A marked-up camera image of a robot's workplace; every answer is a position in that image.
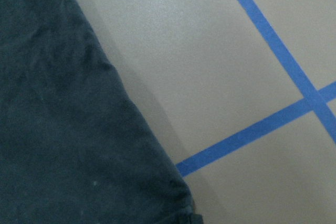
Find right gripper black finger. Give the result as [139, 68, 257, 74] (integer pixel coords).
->
[189, 214, 204, 224]

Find black graphic t-shirt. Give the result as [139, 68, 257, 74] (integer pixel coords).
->
[1, 0, 197, 223]

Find brown paper table cover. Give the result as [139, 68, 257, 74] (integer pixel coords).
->
[77, 0, 335, 223]

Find blue tape line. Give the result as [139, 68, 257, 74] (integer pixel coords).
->
[238, 0, 335, 141]

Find blue tape line crosswise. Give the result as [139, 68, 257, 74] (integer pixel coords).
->
[175, 81, 336, 177]

